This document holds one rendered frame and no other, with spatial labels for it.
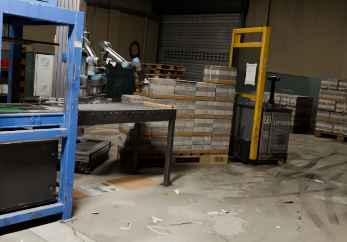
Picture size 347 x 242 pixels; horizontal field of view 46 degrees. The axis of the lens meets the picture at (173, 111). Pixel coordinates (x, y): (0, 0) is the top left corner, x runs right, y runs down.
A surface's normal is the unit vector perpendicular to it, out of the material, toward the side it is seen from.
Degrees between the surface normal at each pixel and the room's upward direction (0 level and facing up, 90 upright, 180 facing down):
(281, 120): 90
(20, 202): 90
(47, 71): 90
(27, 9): 90
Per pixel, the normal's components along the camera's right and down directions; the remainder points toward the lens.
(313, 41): -0.66, 0.02
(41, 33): 0.75, 0.14
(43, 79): -0.12, 0.09
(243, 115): -0.89, -0.04
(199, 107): 0.45, 0.13
